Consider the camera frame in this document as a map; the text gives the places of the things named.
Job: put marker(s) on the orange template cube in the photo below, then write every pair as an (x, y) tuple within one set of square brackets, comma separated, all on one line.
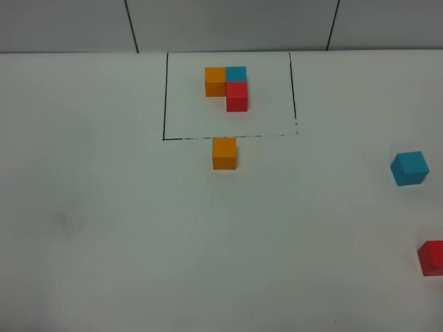
[(215, 81)]

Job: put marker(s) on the red template cube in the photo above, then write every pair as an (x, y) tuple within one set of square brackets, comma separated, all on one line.
[(236, 96)]

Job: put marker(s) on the blue template cube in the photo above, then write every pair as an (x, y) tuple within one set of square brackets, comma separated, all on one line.
[(236, 74)]

